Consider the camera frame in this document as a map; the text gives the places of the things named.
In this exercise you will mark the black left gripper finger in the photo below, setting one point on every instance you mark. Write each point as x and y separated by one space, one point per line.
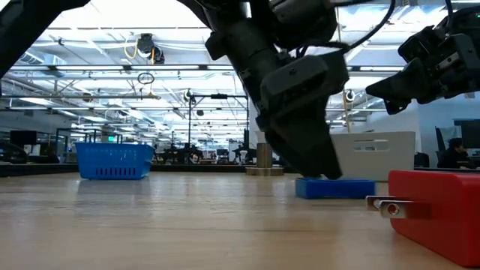
324 150
292 146

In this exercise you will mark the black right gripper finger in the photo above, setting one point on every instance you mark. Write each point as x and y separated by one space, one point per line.
405 82
397 106

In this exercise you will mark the blue box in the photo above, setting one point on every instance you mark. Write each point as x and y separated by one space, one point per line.
337 189

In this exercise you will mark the red charger with prongs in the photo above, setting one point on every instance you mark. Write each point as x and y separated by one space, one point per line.
442 210

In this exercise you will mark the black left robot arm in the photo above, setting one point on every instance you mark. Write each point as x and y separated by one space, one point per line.
247 45

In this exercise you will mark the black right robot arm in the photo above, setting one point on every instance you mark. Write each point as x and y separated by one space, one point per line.
468 22

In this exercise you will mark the bulb lamp on wooden base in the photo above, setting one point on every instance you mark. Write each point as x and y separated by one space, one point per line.
264 155

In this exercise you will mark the white plastic bin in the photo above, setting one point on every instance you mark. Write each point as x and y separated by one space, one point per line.
393 161

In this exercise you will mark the person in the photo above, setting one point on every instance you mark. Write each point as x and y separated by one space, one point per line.
455 155

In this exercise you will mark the blue plastic basket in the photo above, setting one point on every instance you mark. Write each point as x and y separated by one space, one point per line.
112 161

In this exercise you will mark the small dark distant monitor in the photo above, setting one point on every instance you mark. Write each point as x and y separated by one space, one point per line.
22 138

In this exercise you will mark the tall black distant rig frame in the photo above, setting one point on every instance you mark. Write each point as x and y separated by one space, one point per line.
189 123

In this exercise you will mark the low black distant rig frame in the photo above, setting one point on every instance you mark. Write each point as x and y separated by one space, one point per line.
57 146

